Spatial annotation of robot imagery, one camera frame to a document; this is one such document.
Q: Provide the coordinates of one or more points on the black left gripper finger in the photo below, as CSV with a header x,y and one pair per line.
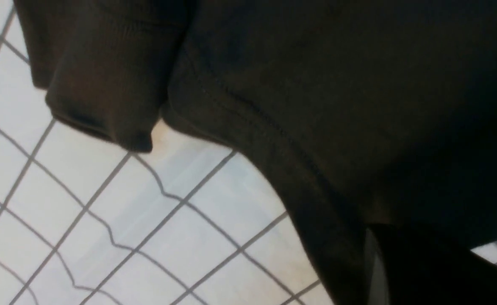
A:
x,y
412,266

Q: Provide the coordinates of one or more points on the dark gray long-sleeve top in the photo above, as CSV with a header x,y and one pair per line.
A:
x,y
357,112

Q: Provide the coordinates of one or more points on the white grid tablecloth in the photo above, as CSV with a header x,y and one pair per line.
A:
x,y
85,222

